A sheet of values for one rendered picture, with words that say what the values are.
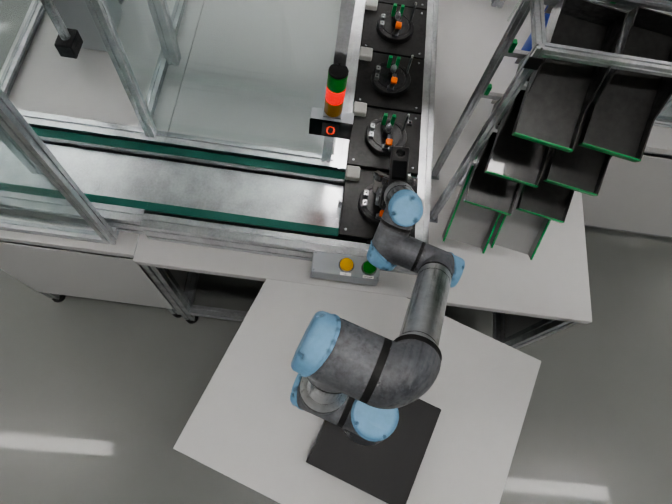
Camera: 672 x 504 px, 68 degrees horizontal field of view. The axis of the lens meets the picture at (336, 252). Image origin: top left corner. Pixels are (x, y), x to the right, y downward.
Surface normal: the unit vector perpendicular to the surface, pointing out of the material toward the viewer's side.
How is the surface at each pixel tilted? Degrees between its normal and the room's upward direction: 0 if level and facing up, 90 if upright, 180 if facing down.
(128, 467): 0
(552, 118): 25
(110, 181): 0
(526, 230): 45
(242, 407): 0
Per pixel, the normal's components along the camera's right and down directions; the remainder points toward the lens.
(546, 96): -0.04, 0.05
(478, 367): 0.09, -0.36
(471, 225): -0.13, 0.37
